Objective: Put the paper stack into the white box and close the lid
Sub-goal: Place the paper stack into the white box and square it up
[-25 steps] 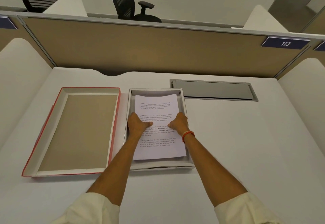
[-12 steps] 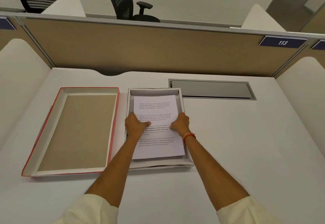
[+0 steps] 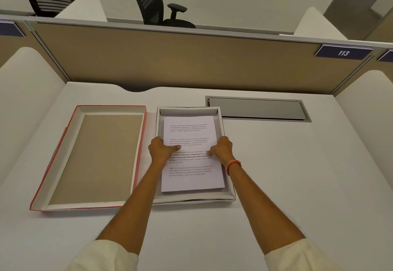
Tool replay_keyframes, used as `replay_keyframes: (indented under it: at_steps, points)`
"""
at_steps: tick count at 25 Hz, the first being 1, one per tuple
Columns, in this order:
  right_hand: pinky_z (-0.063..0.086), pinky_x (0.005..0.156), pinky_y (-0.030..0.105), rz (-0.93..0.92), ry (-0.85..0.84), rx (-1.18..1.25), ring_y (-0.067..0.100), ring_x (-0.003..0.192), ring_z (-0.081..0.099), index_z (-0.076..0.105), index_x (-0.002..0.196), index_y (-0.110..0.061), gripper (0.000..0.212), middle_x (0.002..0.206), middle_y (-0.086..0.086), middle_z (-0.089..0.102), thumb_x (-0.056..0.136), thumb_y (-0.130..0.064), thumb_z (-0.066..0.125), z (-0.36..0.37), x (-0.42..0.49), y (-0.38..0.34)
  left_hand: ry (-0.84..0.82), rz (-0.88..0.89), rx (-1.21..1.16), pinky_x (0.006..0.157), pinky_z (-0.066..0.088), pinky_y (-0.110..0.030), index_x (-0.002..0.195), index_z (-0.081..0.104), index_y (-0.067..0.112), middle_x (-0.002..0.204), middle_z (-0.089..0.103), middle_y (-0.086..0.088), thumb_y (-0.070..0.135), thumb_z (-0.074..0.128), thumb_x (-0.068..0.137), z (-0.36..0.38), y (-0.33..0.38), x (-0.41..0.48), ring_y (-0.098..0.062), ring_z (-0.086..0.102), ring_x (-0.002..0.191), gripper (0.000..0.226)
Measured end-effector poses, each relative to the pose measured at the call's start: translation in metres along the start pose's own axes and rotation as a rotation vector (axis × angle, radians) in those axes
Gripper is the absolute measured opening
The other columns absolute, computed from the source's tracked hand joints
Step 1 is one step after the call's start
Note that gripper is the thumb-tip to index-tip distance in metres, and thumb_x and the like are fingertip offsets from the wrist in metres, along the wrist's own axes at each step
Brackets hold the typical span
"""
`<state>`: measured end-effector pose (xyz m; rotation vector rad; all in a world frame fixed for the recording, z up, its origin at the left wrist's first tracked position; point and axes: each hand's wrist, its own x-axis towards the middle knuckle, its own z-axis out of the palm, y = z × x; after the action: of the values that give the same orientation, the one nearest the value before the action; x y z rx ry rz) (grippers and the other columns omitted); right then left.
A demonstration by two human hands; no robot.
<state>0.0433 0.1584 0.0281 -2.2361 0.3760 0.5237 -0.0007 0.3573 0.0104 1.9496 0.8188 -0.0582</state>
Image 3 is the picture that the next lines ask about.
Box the person's right hand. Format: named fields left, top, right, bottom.
left=206, top=136, right=235, bottom=167

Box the person's left hand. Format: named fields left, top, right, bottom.
left=148, top=136, right=182, bottom=167

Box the printed white paper sheet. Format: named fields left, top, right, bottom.
left=160, top=115, right=226, bottom=193

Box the white cardboard box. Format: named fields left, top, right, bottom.
left=152, top=105, right=236, bottom=206

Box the red box lid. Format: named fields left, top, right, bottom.
left=29, top=105, right=148, bottom=212

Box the person's right forearm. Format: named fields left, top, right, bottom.
left=227, top=164, right=307, bottom=256

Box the person's left forearm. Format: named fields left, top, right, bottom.
left=97, top=160, right=168, bottom=256

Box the orange thread wristband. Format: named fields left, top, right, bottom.
left=226, top=160, right=242, bottom=176

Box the wide beige partition panel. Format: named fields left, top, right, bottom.
left=26, top=19, right=377, bottom=96

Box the cream left sleeve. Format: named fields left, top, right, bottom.
left=64, top=239, right=139, bottom=271

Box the cream sleeve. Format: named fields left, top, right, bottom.
left=64, top=239, right=139, bottom=271
left=264, top=238, right=341, bottom=271

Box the cream right sleeve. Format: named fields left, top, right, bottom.
left=264, top=238, right=341, bottom=271

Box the white desk divider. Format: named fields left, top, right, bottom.
left=334, top=70, right=393, bottom=194
left=0, top=46, right=67, bottom=185
left=54, top=0, right=108, bottom=22
left=293, top=6, right=349, bottom=41

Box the black office chair with armrest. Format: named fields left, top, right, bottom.
left=122, top=0, right=197, bottom=29

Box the blue number sign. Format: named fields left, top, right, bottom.
left=314, top=44, right=374, bottom=60
left=376, top=49, right=393, bottom=63
left=0, top=19, right=26, bottom=38

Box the glass door panel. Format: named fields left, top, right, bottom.
left=322, top=0, right=393, bottom=42

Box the grey desk cable hatch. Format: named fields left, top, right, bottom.
left=205, top=95, right=312, bottom=123

